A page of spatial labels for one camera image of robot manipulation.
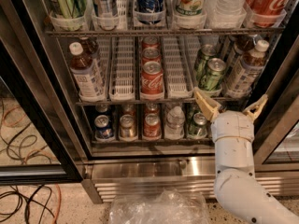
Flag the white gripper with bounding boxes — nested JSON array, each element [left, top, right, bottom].
[[193, 90, 268, 143]]

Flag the tea bottle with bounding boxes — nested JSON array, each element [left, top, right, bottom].
[[226, 35, 256, 68], [79, 37, 104, 78], [225, 39, 269, 98], [69, 42, 104, 102]]

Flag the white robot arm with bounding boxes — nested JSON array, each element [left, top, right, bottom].
[[193, 88, 299, 224]]

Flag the green can bottom shelf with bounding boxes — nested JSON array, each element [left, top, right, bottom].
[[188, 112, 207, 139]]

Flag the right glass fridge door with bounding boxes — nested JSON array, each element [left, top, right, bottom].
[[249, 9, 299, 173]]

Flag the glass fridge door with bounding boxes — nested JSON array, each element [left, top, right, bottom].
[[0, 0, 85, 185], [249, 9, 299, 173]]

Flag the clear water bottle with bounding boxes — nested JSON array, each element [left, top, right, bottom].
[[164, 106, 185, 140]]

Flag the red can bottom shelf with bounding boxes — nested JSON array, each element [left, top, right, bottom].
[[143, 113, 161, 139]]

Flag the bronze can bottom shelf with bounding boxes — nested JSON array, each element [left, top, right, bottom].
[[120, 115, 136, 139]]

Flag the cola bottle top shelf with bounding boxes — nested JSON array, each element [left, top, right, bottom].
[[246, 0, 288, 28]]

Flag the blue bottle top shelf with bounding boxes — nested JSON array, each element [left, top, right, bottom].
[[135, 0, 164, 24]]

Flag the blue can bottom shelf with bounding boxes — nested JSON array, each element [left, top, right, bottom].
[[94, 115, 114, 139]]

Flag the steel fridge base grille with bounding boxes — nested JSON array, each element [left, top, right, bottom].
[[82, 156, 299, 204]]

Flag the silver bottle top shelf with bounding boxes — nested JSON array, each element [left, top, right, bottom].
[[93, 0, 118, 18]]

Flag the left glass fridge door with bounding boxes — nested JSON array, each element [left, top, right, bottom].
[[0, 0, 85, 185]]

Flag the front green soda can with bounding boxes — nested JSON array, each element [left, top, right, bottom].
[[198, 58, 226, 91]]

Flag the green soda can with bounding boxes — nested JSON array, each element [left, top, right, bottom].
[[198, 58, 226, 91], [194, 44, 217, 80]]

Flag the rear green soda can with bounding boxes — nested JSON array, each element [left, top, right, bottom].
[[194, 44, 217, 80]]

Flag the front red cola can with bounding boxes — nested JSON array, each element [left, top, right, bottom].
[[141, 62, 164, 94]]

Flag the red cola can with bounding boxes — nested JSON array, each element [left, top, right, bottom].
[[142, 36, 160, 49], [142, 48, 161, 64], [141, 62, 164, 94]]

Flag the middle red cola can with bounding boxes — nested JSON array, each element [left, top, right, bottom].
[[142, 48, 161, 64]]

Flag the rear red cola can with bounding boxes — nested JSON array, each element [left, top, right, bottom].
[[142, 36, 160, 49]]

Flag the clear plastic bag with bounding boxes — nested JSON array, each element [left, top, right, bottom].
[[108, 189, 210, 224]]

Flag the orange cable on floor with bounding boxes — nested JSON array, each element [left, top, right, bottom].
[[51, 184, 63, 224]]

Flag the black cables on floor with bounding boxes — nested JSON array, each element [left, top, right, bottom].
[[0, 184, 56, 224]]

